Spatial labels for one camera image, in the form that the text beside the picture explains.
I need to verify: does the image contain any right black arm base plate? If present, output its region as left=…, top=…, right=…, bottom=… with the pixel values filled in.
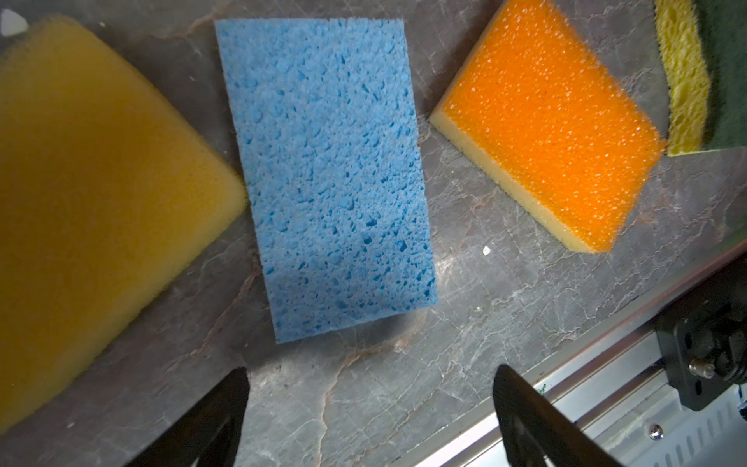
left=656, top=255, right=746, bottom=411

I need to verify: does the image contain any yellow sponge front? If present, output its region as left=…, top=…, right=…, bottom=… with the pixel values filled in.
left=1, top=17, right=246, bottom=429

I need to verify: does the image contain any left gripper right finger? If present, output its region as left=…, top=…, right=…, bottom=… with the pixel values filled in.
left=492, top=364, right=620, bottom=466

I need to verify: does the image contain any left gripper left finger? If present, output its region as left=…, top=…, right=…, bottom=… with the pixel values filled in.
left=128, top=367, right=250, bottom=466

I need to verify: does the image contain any aluminium rail frame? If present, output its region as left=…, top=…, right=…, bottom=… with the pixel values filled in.
left=394, top=229, right=746, bottom=466

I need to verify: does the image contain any blue sponge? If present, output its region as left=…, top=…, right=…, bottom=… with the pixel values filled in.
left=215, top=19, right=438, bottom=344

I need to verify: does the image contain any dark green wavy sponge right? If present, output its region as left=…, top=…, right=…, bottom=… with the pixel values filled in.
left=655, top=1, right=746, bottom=157

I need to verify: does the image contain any orange sponge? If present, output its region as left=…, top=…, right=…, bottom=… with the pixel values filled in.
left=430, top=1, right=665, bottom=253

